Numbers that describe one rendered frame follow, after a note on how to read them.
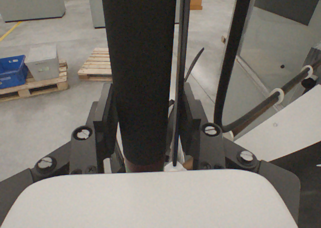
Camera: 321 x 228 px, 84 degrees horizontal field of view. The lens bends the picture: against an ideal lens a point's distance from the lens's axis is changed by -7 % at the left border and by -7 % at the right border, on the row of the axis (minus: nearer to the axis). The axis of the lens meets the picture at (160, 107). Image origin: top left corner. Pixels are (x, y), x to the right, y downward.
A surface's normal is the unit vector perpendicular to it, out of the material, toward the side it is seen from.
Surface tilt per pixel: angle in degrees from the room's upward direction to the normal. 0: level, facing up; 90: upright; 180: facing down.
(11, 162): 0
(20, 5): 90
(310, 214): 39
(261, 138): 50
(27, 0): 90
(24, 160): 0
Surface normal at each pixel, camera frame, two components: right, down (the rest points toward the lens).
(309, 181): -0.47, -0.88
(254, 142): -0.74, -0.48
